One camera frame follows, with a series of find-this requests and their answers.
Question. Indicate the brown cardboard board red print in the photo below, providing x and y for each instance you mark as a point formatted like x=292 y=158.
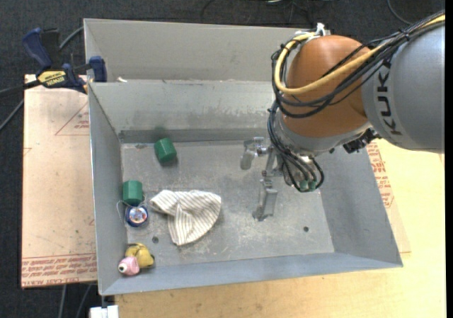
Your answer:
x=56 y=182

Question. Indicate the green cylinder block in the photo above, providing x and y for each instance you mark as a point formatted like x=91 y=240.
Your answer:
x=132 y=192
x=165 y=150

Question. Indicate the yellow toy animal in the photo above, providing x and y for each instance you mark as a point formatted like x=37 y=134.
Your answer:
x=143 y=254

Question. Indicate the white striped cloth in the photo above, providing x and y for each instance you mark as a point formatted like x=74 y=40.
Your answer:
x=191 y=215

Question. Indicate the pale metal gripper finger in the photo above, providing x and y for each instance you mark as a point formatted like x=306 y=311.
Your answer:
x=268 y=201
x=247 y=157

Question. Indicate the blue round yo-yo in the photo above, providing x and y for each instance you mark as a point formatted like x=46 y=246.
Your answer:
x=136 y=216

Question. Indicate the grey metal bin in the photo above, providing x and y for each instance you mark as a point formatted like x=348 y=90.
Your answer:
x=230 y=182

